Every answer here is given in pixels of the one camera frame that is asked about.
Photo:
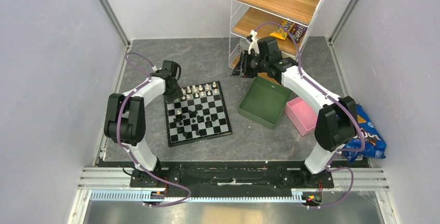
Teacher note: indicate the white wire wooden shelf unit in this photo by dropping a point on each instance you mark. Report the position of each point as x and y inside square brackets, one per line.
[246, 15]

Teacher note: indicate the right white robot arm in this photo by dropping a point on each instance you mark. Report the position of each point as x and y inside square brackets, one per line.
[336, 116]

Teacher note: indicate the pink square tray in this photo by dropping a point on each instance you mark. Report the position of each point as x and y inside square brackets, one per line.
[301, 115]

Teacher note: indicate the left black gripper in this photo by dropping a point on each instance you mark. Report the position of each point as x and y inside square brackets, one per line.
[178, 93]

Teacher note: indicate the brown M&M candy bag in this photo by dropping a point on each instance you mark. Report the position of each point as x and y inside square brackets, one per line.
[298, 31]

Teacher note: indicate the green square tray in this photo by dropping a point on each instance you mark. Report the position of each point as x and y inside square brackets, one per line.
[264, 102]

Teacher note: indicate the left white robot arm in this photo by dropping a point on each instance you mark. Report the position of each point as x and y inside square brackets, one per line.
[125, 121]

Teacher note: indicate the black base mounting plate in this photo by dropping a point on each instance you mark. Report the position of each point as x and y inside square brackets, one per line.
[232, 178]

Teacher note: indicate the blue Doritos chip bag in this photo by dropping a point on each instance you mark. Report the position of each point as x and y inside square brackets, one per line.
[375, 146]

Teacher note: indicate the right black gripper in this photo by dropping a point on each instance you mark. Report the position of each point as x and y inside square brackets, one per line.
[241, 69]

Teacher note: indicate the yellow M&M candy bag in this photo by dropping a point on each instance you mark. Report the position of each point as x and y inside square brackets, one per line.
[282, 31]

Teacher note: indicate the black white chessboard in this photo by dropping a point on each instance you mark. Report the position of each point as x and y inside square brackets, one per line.
[200, 113]

